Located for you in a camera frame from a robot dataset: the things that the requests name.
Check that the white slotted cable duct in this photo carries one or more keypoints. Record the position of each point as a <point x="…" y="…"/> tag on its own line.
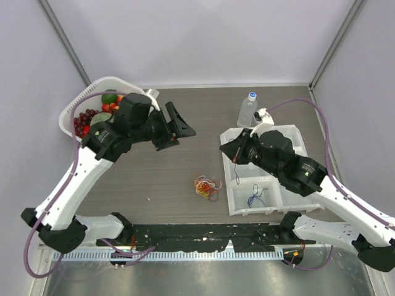
<point x="226" y="255"/>

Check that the white compartment tray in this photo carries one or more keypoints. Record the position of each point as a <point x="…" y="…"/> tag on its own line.
<point x="251" y="190"/>

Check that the white plastic fruit basket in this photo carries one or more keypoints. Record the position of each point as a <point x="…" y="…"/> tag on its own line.
<point x="109" y="82"/>

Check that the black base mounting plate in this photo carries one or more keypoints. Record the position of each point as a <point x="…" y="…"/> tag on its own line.
<point x="210" y="238"/>

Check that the green striped melon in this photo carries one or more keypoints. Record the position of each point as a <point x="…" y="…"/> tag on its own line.
<point x="103" y="116"/>

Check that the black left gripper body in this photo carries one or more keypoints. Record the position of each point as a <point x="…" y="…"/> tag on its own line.
<point x="162" y="132"/>

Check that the clear plastic water bottle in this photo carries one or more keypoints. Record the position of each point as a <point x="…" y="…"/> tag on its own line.
<point x="247" y="110"/>

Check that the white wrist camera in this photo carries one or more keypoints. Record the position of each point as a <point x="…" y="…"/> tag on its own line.
<point x="153" y="94"/>
<point x="264" y="122"/>

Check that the dark red grape bunch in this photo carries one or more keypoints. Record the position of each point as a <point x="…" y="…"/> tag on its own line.
<point x="82" y="122"/>

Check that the green lime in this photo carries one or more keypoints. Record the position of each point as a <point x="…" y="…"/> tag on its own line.
<point x="110" y="96"/>

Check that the red yellow peaches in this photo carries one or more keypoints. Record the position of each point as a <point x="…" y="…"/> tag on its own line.
<point x="110" y="108"/>

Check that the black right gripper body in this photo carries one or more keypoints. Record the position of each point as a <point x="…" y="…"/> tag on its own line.
<point x="251" y="152"/>

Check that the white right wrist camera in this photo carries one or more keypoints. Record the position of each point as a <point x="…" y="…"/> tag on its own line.
<point x="264" y="122"/>

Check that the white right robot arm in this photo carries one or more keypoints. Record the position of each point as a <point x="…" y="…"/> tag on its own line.
<point x="364" y="231"/>

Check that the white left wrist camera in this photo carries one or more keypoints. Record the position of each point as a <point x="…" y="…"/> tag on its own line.
<point x="153" y="94"/>

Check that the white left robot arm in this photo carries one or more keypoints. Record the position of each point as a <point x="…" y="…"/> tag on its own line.
<point x="137" y="120"/>

